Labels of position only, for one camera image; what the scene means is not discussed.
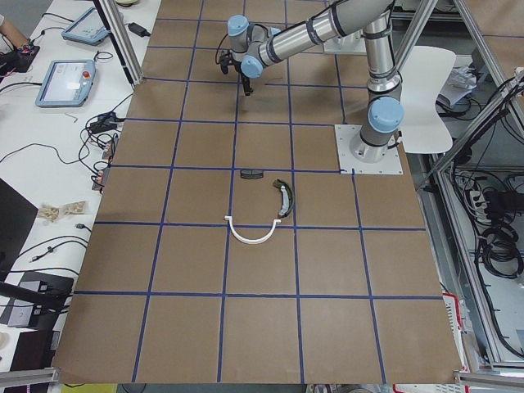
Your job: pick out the blue teach pendant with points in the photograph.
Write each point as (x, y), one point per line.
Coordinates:
(87, 28)
(67, 83)

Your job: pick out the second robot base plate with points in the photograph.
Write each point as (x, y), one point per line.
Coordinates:
(352, 44)

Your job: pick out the blue teach pendant near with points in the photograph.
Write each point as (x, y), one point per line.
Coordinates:
(67, 83)

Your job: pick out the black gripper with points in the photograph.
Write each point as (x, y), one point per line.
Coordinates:
(244, 79)

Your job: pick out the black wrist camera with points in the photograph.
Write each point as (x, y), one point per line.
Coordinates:
(225, 61)

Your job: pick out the black power adapter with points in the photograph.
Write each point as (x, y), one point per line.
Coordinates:
(138, 30)

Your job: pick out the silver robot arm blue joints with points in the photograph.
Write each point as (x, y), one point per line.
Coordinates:
(255, 47)

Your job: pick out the black brake pad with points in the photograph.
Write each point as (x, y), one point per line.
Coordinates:
(251, 174)

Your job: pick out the square robot base plate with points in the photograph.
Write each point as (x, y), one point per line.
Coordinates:
(356, 157)

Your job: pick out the white plastic chair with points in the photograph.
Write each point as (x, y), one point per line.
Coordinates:
(424, 74)

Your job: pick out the silver aluminium frame post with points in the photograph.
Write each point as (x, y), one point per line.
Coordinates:
(114, 25)

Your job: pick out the blue teach pendant far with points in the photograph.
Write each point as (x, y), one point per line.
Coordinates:
(87, 28)

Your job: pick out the white curved plastic part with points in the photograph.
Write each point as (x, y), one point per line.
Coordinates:
(251, 236)

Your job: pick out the dark green brake shoe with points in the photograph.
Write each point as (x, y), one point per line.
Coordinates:
(288, 198)

